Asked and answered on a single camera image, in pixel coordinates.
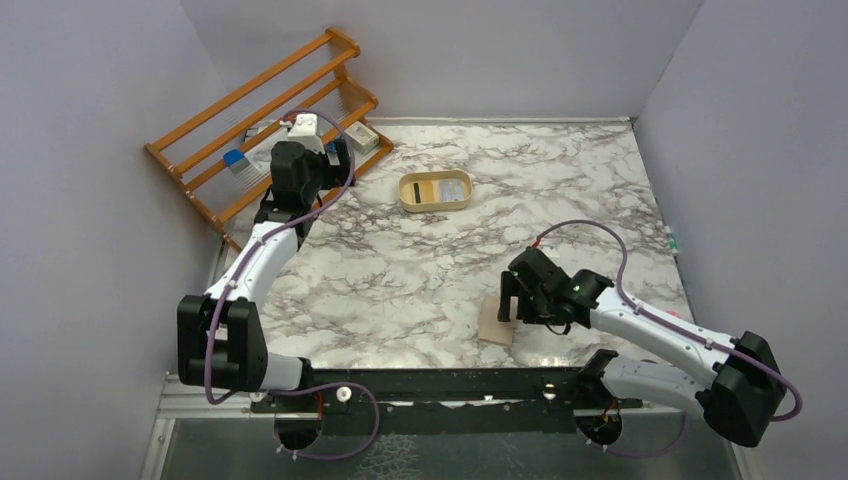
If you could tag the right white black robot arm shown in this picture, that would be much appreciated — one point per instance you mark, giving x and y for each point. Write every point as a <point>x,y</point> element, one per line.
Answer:
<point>731,383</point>

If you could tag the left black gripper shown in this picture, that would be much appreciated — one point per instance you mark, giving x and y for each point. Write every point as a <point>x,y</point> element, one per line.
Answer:
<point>340,153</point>

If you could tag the small green white box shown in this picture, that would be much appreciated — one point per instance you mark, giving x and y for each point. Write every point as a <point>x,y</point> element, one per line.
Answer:
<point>364,138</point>

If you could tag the green white wall item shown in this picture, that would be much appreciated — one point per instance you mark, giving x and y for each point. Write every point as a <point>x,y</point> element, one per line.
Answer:
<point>672,240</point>

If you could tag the grey blue credit card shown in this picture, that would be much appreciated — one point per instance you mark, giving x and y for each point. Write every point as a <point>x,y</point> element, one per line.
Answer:
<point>451,190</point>

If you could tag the orange wooden shelf rack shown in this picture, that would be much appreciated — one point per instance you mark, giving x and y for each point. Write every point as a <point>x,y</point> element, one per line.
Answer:
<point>265,123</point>

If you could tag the beige leather card holder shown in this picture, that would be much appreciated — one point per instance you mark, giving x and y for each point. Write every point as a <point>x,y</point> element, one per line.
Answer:
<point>490,329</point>

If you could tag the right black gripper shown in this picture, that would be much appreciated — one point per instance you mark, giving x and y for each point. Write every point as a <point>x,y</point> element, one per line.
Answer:
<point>519,291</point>

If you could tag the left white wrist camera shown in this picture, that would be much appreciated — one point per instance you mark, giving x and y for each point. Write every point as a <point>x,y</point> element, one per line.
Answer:
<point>305,127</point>

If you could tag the beige oval tray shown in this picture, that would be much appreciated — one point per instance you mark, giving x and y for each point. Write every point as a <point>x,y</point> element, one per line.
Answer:
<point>405,194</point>

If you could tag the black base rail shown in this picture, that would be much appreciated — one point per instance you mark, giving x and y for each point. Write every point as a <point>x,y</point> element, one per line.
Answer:
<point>405,401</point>

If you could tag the blue capped item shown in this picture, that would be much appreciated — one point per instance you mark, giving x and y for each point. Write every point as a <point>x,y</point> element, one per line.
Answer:
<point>236,161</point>

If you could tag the white flat package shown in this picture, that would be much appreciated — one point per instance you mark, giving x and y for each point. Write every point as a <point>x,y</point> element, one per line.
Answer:
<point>260,155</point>

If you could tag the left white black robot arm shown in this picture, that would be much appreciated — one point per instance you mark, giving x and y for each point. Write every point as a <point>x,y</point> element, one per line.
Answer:
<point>220,340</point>

